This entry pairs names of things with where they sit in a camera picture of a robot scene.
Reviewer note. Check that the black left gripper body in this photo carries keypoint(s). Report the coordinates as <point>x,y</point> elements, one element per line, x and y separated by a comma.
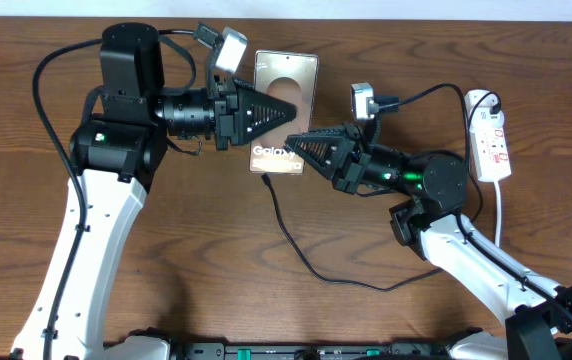
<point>225,111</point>

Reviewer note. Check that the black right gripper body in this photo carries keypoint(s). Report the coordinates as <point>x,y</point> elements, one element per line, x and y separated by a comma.
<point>353,169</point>

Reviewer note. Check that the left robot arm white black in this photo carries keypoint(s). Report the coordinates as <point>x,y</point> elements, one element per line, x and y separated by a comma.
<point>128,124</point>

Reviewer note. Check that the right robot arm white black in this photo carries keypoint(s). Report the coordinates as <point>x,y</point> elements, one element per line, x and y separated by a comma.
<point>536,312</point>

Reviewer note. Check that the white power strip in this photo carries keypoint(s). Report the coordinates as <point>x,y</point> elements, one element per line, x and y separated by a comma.
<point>489,148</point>

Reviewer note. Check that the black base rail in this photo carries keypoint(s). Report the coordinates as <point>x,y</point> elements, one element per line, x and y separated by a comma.
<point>221,351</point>

